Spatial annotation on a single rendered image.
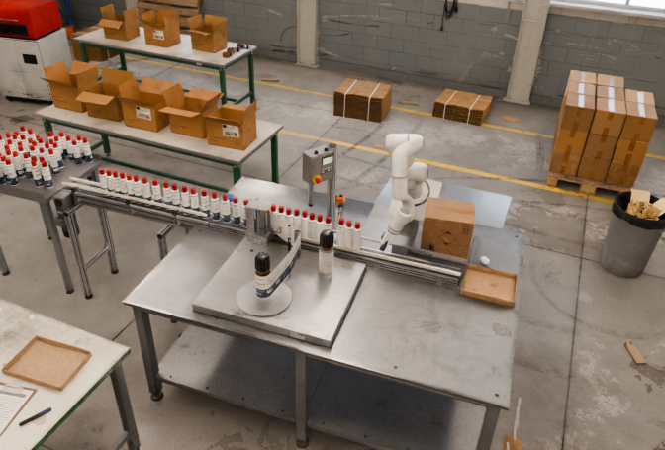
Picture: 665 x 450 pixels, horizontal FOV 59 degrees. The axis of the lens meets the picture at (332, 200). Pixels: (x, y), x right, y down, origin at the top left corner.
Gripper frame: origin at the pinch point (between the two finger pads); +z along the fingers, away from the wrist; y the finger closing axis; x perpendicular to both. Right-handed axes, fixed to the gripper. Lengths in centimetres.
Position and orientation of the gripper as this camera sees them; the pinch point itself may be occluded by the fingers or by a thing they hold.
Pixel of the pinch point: (382, 247)
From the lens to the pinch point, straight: 358.7
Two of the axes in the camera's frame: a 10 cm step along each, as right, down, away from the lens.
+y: -3.2, 5.0, -8.1
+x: 8.8, 4.7, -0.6
